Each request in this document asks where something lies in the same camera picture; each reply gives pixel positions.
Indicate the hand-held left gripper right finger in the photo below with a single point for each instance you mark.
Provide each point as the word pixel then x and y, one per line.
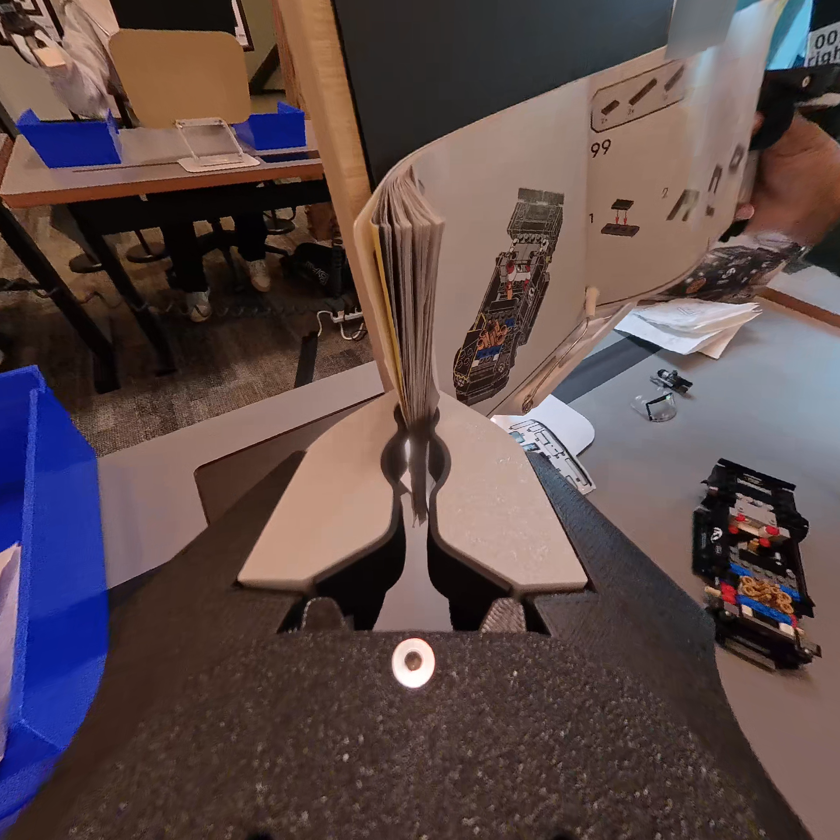
pixel 512 518

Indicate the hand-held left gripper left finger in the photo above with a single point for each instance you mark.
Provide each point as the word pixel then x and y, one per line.
pixel 315 518

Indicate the transparent lego windshield piece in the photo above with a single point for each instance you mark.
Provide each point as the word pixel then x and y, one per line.
pixel 656 407

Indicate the black lego panel piece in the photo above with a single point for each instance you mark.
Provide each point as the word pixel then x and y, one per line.
pixel 670 380

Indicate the partly built lego car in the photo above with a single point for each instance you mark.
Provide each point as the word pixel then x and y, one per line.
pixel 748 558

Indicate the instruction booklet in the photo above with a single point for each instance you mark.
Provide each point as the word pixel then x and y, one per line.
pixel 512 164

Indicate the black and white sticker sheet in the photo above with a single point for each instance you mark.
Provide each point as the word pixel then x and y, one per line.
pixel 551 453

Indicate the book stand with white base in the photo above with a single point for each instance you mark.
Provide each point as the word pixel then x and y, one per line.
pixel 571 426

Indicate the white power strip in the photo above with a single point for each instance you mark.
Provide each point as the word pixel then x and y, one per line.
pixel 341 318

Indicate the black bag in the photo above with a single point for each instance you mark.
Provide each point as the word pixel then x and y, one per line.
pixel 312 269

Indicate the white paper sheets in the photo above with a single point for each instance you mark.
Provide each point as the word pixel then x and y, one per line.
pixel 689 321

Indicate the black slanted stand pole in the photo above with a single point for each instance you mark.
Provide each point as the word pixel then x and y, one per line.
pixel 72 315

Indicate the wooden desk with black legs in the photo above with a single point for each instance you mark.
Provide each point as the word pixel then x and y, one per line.
pixel 164 177

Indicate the clear acrylic book stand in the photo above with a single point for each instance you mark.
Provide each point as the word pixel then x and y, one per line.
pixel 210 151

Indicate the small blue parts bin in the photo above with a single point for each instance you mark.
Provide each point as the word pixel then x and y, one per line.
pixel 65 138
pixel 272 124

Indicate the beige and black desk divider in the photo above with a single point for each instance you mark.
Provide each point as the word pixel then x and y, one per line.
pixel 177 72

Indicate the printed tag sign on pole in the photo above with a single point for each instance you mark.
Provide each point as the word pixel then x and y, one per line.
pixel 26 10
pixel 244 26

